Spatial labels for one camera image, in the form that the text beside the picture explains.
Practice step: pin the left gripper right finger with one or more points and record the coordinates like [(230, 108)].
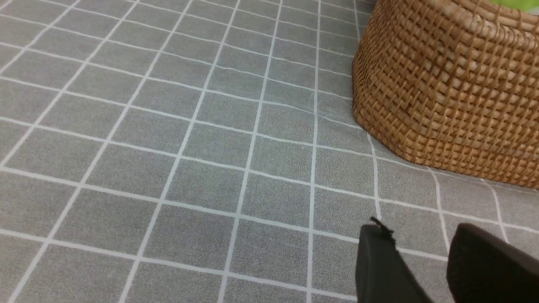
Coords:
[(482, 268)]

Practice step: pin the grey checked tablecloth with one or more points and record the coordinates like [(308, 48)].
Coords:
[(204, 151)]

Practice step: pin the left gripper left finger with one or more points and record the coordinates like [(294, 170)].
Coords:
[(382, 275)]

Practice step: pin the woven wicker basket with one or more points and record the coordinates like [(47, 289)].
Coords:
[(452, 84)]

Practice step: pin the green fabric basket liner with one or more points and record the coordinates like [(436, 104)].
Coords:
[(529, 6)]

